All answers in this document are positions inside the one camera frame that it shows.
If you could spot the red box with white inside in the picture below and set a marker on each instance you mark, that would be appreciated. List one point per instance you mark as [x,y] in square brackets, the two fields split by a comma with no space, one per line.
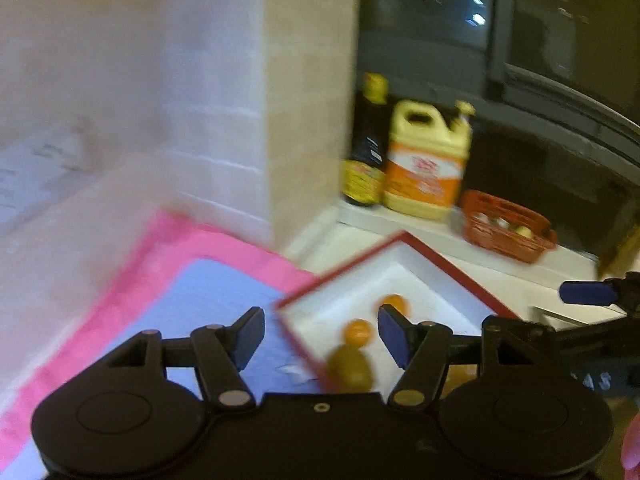
[345,285]

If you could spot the person's right hand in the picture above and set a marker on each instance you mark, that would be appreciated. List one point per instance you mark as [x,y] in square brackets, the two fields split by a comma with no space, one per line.
[632,447]

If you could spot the dark window with frame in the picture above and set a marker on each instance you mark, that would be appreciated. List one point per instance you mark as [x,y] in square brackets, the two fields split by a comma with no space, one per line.
[450,20]

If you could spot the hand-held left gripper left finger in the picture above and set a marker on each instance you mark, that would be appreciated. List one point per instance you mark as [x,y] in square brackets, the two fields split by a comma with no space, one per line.
[247,336]

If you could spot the orange mandarin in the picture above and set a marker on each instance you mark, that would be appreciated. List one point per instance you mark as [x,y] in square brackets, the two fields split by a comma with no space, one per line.
[357,332]
[398,302]

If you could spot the blue blanket with pink ruffle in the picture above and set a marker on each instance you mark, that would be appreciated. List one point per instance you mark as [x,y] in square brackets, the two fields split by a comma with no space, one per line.
[200,290]

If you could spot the yellow detergent jug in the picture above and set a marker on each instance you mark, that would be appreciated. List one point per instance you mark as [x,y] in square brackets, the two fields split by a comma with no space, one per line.
[427,165]

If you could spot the pale round bulb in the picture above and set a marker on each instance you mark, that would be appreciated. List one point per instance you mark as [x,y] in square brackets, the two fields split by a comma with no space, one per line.
[522,231]
[487,219]

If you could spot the small brown kiwi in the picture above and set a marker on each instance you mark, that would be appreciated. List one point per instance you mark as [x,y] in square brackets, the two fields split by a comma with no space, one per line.
[350,367]

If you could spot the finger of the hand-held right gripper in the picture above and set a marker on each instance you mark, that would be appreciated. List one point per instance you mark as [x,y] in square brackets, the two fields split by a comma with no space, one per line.
[587,292]

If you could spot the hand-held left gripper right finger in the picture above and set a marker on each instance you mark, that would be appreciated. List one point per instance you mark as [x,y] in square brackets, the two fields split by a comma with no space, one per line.
[392,337]

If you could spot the large orange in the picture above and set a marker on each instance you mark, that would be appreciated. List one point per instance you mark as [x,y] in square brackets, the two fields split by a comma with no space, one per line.
[462,373]

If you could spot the orange plastic basket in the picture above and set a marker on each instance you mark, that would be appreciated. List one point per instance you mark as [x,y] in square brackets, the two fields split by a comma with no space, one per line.
[500,240]

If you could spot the dark soy sauce bottle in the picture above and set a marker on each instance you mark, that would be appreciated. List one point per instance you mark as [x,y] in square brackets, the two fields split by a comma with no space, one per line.
[367,150]

